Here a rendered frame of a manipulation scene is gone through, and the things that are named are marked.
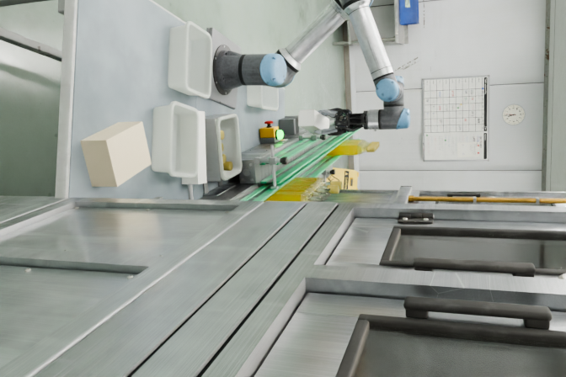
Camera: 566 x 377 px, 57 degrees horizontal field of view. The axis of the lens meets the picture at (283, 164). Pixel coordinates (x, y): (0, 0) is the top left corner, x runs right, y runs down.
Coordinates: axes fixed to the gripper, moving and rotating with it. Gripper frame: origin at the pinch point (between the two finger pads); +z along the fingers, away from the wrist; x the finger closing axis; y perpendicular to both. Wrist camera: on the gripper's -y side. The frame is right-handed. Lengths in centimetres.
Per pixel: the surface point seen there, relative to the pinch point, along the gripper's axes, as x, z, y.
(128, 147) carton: 19, 27, 85
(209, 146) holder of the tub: 12.8, 29.4, 34.3
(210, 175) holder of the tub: 22.6, 30.2, 31.5
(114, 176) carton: 26, 27, 89
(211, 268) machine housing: 41, -21, 131
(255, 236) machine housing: 37, -21, 117
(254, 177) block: 22.1, 21.2, 12.0
